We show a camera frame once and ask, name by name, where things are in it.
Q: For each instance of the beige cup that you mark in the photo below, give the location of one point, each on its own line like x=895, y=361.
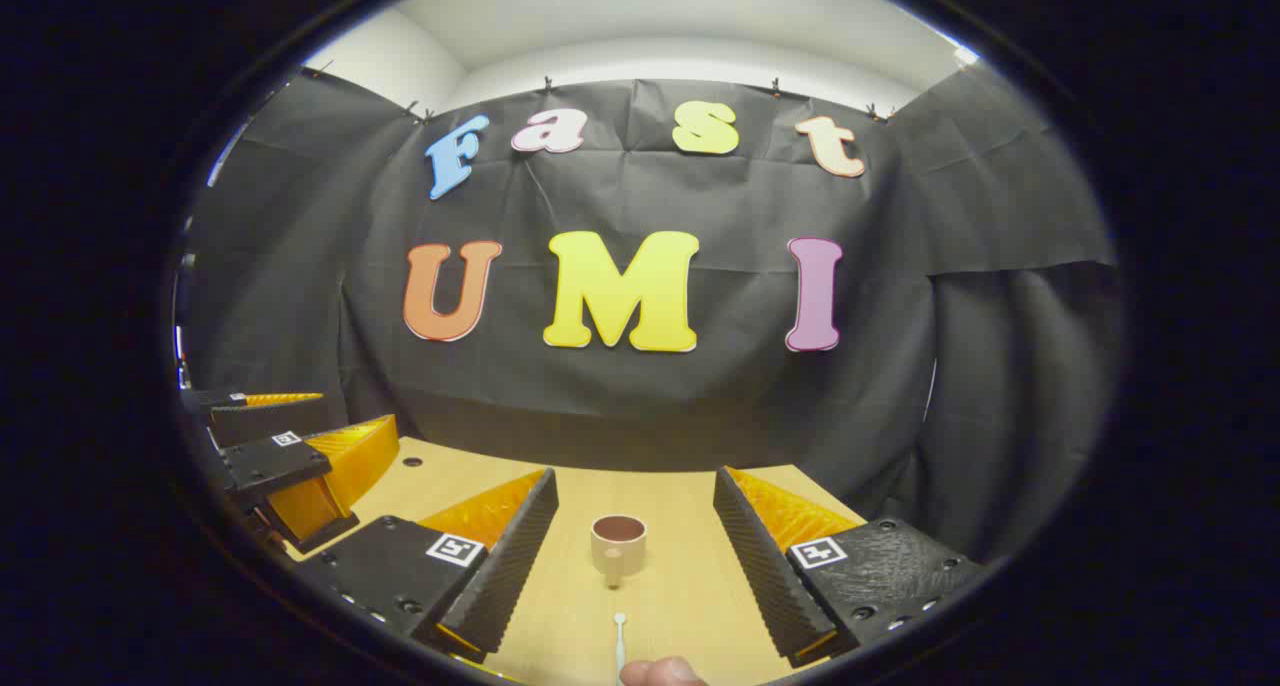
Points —
x=618, y=556

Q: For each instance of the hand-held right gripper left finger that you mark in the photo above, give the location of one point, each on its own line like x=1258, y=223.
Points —
x=515, y=566

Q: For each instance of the white toothbrush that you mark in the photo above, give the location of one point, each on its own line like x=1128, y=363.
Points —
x=620, y=646

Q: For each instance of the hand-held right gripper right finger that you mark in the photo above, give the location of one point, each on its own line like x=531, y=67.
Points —
x=765, y=566

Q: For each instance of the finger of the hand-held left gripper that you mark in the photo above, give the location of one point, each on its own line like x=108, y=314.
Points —
x=260, y=424
x=265, y=461

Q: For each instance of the wooden desktop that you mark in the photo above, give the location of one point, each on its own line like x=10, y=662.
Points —
x=670, y=506

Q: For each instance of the black backdrop cloth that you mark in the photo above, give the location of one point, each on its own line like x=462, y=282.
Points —
x=700, y=406

